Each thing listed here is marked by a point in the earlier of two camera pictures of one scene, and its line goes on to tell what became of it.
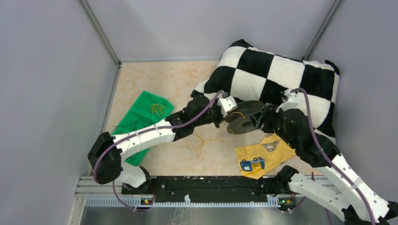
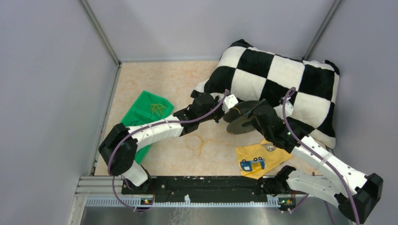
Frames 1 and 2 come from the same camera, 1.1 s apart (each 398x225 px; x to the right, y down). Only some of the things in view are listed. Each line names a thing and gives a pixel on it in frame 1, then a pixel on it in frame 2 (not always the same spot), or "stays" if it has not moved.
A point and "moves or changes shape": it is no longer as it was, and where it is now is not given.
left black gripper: (214, 104) stays
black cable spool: (241, 116) stays
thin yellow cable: (235, 113) moves or changes shape
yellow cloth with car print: (256, 160) stays
